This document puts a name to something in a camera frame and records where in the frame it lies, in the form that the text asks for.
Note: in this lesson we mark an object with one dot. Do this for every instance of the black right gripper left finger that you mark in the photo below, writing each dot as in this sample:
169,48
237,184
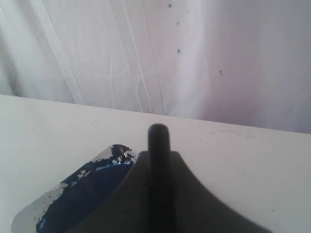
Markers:
126,211

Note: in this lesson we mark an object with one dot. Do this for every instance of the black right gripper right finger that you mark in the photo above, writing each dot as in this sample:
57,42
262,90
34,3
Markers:
198,210

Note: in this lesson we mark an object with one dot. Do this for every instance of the white plate with blue paint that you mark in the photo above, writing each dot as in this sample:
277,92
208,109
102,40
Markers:
77,196

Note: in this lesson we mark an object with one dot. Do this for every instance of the black paintbrush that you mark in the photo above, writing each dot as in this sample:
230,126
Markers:
161,201

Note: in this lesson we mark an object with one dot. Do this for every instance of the white backdrop curtain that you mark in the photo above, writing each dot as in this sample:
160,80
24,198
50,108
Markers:
244,62

